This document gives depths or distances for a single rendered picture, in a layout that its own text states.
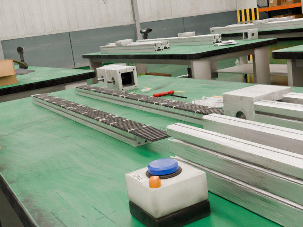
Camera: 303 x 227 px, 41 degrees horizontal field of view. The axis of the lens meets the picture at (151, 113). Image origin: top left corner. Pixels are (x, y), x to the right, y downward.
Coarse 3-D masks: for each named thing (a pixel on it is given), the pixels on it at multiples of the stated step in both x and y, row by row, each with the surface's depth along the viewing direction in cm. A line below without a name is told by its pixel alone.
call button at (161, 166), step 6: (156, 162) 53; (162, 162) 52; (168, 162) 52; (174, 162) 52; (150, 168) 51; (156, 168) 51; (162, 168) 51; (168, 168) 51; (174, 168) 51; (156, 174) 51; (162, 174) 51
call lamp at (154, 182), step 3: (150, 177) 49; (153, 177) 48; (156, 177) 48; (150, 180) 48; (153, 180) 48; (156, 180) 48; (159, 180) 48; (150, 183) 48; (153, 183) 48; (156, 183) 48; (159, 183) 48; (150, 186) 48; (153, 186) 48; (156, 186) 48; (159, 186) 48
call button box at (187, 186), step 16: (176, 160) 57; (128, 176) 53; (144, 176) 52; (160, 176) 51; (176, 176) 51; (192, 176) 50; (128, 192) 54; (144, 192) 49; (160, 192) 48; (176, 192) 49; (192, 192) 50; (144, 208) 51; (160, 208) 48; (176, 208) 49; (192, 208) 51; (208, 208) 52; (144, 224) 52; (160, 224) 49; (176, 224) 50
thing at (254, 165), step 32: (192, 128) 63; (224, 128) 65; (256, 128) 58; (288, 128) 56; (192, 160) 61; (224, 160) 54; (256, 160) 48; (288, 160) 44; (224, 192) 56; (256, 192) 50; (288, 192) 45; (288, 224) 46
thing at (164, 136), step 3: (159, 135) 81; (162, 135) 81; (165, 135) 80; (168, 135) 80; (150, 138) 79; (153, 138) 79; (156, 138) 79; (159, 138) 79; (162, 138) 79; (153, 141) 78
